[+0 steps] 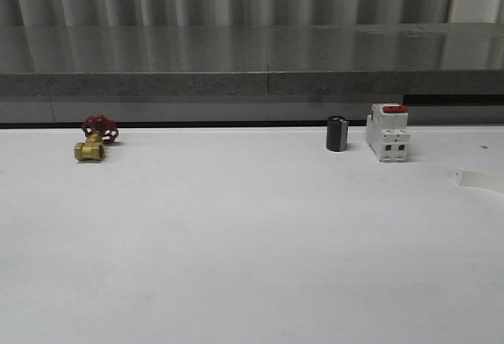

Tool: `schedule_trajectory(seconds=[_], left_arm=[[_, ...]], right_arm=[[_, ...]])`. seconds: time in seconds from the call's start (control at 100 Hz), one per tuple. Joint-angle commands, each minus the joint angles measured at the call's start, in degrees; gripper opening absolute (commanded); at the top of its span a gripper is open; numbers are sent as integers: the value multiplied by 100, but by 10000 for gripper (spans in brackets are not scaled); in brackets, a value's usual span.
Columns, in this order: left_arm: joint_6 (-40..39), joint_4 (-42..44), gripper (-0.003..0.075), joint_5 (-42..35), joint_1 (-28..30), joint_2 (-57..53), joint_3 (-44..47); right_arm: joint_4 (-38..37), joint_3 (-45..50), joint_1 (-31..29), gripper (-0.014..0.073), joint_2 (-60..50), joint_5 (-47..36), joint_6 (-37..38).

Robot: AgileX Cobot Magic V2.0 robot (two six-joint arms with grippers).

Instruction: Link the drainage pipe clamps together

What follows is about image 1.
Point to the white half-ring pipe clamp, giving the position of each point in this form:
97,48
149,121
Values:
475,178

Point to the black cylindrical capacitor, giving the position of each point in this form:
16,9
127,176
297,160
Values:
336,134

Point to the grey stone countertop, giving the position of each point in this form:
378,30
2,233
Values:
356,63

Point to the brass valve red handwheel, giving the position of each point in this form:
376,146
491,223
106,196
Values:
99,130

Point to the white circuit breaker red switch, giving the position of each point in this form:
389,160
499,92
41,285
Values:
386,132

